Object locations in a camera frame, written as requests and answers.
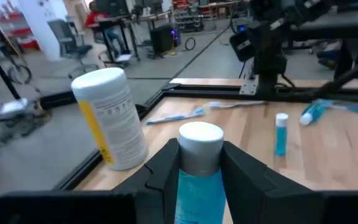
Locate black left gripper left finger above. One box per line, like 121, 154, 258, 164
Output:
0, 138, 180, 224

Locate person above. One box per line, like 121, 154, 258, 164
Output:
85, 1, 131, 56

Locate blue white toothbrush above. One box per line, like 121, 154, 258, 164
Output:
317, 98, 358, 114
145, 106, 207, 126

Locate black computer tower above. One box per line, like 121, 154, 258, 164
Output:
149, 23, 181, 58

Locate black desk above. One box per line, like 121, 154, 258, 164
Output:
96, 10, 173, 68

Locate white wipes canister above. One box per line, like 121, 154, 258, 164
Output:
70, 67, 149, 171

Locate red storage rack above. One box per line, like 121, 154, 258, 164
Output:
0, 9, 40, 51

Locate black cable ring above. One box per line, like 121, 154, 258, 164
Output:
184, 37, 196, 52

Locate metal storage shelf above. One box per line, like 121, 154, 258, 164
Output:
172, 0, 206, 33

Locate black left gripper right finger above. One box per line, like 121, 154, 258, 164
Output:
221, 141, 358, 224

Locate black office chair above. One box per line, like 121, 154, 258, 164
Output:
47, 19, 101, 80

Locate white pillar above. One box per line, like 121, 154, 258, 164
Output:
16, 0, 71, 62

